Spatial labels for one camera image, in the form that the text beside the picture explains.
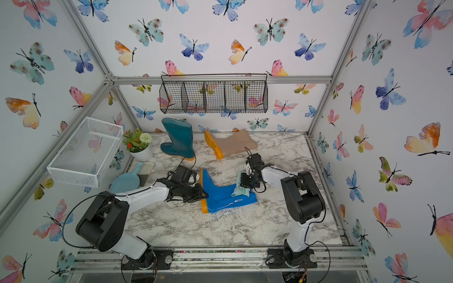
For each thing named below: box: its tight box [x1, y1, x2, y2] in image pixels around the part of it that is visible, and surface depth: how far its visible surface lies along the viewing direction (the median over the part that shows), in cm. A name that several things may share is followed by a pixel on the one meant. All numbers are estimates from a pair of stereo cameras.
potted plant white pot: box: [127, 142, 153, 162], surface depth 101 cm
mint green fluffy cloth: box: [231, 170, 251, 197], surface depth 90 cm
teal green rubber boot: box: [160, 117, 196, 161], surface depth 95 cm
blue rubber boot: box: [199, 168, 258, 214], surface depth 89 cm
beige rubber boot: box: [204, 128, 259, 160], surface depth 118 cm
